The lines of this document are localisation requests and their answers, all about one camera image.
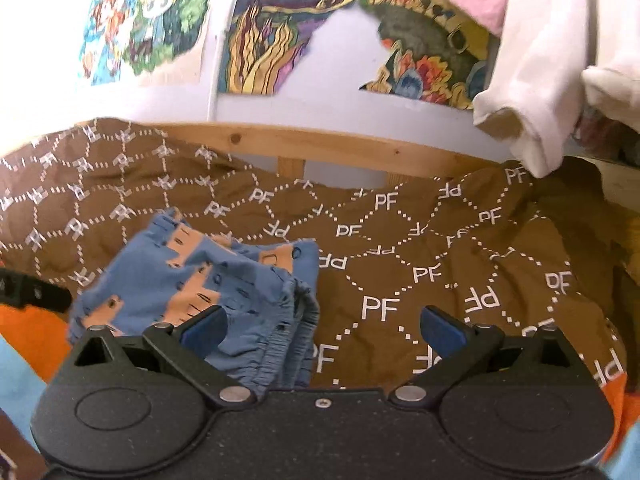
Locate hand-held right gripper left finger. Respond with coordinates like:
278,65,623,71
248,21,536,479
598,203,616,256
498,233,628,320
67,304,252,409

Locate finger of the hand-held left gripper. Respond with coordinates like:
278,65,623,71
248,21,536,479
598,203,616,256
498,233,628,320
0,268,74,314

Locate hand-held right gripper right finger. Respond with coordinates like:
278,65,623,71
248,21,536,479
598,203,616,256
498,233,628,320
389,304,582,407

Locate blue printed pants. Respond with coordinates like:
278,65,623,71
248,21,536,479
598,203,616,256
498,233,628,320
67,207,322,397

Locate orange teal yellow bedsheet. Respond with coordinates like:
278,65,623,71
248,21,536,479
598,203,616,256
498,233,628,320
0,305,632,466

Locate brown patterned blanket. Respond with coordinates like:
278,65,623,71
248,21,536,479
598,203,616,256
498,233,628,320
0,117,632,396

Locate wooden bed end board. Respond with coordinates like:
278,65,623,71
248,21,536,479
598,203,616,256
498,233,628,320
597,159,640,208

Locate white hanging garment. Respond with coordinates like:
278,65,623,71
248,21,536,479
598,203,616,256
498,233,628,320
471,0,640,179

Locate white folded cloth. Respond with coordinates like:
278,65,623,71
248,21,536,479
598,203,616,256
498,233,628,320
581,65,640,133

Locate wooden frame rail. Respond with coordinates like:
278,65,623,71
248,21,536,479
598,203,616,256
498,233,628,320
120,119,503,183

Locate floral wall poster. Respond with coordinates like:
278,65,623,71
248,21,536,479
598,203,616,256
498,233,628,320
359,0,498,112

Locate cartoon wall poster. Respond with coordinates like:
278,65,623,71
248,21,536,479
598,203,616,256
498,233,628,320
80,0,213,87

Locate swirl pattern wall poster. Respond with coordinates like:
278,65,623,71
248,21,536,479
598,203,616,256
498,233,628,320
219,0,362,97

